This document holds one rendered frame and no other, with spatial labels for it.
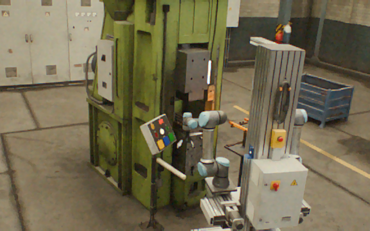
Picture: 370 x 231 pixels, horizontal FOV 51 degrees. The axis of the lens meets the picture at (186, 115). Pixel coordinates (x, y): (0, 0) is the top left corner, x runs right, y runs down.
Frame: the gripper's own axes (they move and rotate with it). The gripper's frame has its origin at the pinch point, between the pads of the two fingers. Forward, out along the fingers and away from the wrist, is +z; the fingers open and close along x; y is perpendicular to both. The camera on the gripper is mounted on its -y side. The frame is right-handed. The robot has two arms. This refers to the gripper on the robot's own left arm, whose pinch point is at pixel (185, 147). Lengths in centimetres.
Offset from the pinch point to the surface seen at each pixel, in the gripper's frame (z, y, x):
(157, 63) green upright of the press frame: -73, -38, -22
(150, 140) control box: -12.5, 6.7, -34.0
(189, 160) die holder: 29.9, -32.7, 14.6
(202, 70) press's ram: -64, -44, 24
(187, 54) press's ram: -81, -36, 6
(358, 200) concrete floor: 93, -23, 229
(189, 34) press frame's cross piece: -98, -55, 12
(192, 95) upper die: -40, -39, 15
